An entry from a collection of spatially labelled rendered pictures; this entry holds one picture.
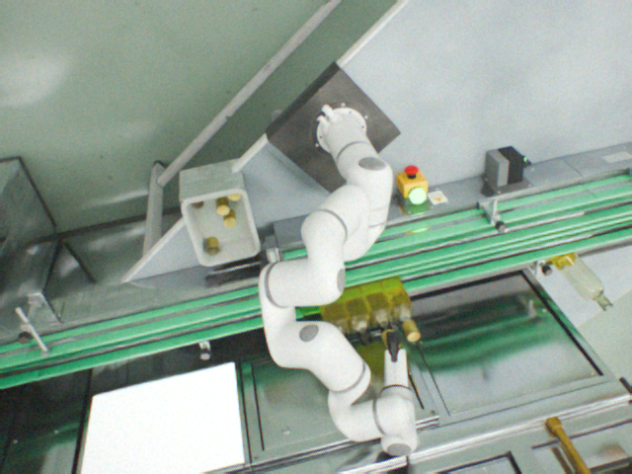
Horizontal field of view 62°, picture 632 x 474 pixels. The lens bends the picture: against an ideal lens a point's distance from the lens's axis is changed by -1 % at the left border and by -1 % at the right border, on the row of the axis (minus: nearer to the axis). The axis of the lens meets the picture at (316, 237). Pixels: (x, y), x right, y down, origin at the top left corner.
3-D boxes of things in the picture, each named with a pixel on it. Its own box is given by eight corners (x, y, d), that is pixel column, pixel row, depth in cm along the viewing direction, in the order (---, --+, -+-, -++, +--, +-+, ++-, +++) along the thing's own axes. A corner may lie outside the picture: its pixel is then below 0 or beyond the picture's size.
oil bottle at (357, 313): (334, 285, 157) (353, 339, 140) (332, 271, 154) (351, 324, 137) (353, 281, 158) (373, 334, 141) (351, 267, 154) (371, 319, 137)
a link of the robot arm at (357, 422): (362, 346, 102) (408, 402, 113) (304, 364, 106) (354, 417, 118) (363, 384, 95) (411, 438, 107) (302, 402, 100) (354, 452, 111)
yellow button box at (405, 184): (396, 193, 158) (404, 205, 152) (395, 171, 153) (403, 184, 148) (419, 188, 159) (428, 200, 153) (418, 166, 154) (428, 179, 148)
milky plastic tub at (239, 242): (199, 250, 156) (200, 269, 149) (178, 185, 142) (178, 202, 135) (259, 236, 157) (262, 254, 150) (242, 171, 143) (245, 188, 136)
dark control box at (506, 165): (484, 173, 160) (497, 187, 153) (485, 149, 155) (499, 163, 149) (510, 167, 161) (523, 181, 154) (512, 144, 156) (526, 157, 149)
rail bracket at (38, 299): (50, 310, 154) (33, 370, 136) (24, 267, 144) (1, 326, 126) (66, 306, 154) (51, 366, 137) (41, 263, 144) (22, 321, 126)
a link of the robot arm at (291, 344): (380, 318, 105) (320, 319, 114) (327, 246, 93) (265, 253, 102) (355, 393, 95) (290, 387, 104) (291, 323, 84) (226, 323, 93)
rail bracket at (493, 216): (473, 206, 151) (495, 234, 140) (474, 185, 146) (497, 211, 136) (486, 203, 151) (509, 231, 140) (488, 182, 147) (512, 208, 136)
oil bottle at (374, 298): (354, 280, 157) (373, 333, 141) (352, 266, 154) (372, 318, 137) (371, 276, 158) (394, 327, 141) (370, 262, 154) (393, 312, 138)
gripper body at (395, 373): (413, 412, 123) (409, 372, 132) (413, 385, 117) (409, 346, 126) (380, 413, 124) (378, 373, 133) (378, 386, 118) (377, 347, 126)
